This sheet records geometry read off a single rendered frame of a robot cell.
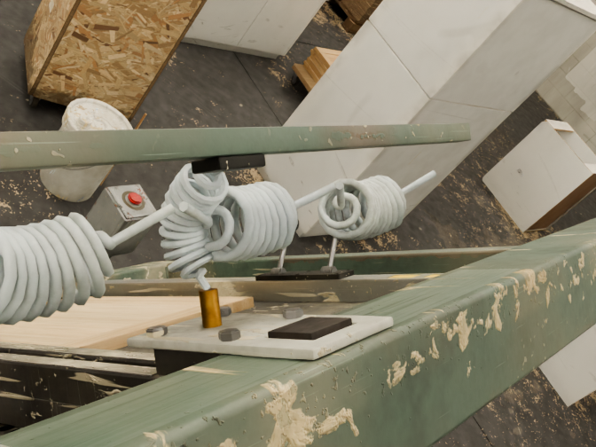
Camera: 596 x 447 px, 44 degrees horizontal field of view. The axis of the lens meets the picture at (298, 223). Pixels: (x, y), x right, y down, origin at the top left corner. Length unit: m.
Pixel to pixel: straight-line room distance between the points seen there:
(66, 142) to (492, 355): 0.42
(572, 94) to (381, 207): 8.81
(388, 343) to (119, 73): 3.08
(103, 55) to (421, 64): 1.46
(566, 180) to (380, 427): 5.56
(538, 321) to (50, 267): 0.49
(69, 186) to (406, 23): 1.72
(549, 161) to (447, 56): 2.76
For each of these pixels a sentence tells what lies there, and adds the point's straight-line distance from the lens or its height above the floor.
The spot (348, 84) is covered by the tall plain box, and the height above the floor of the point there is 0.80.
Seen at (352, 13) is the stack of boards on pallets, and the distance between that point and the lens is 6.74.
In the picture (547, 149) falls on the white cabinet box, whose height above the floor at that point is 0.58.
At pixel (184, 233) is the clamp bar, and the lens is 0.58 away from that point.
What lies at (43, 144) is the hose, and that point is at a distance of 0.43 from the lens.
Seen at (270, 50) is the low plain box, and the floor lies 0.09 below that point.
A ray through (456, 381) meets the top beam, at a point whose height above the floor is 1.88.
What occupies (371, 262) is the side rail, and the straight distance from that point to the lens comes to 1.53.
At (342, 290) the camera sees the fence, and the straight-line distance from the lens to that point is 1.28.
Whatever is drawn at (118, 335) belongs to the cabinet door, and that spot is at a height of 1.35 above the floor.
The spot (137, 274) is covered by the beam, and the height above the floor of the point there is 0.90.
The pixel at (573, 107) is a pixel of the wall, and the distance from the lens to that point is 9.52.
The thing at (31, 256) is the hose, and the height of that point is 1.86.
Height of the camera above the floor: 2.21
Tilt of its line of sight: 33 degrees down
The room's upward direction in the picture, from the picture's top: 42 degrees clockwise
